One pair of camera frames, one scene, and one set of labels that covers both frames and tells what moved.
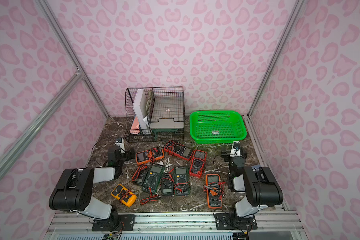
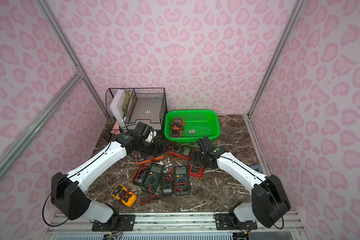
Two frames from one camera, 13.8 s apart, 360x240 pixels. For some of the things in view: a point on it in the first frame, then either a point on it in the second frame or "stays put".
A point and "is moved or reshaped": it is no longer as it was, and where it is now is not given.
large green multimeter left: [153, 178] stays put
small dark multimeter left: [140, 174] stays put
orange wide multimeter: [151, 155] stays put
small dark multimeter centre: [167, 184] stays put
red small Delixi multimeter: [198, 163] stays put
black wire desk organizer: [154, 114] is moved or reshaped
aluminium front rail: [270, 225] stays put
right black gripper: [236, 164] to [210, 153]
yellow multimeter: [121, 193] stays put
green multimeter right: [181, 181] stays put
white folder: [140, 107] to [118, 96]
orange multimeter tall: [213, 184] to [176, 127]
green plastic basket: [217, 126] to [189, 125]
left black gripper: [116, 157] to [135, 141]
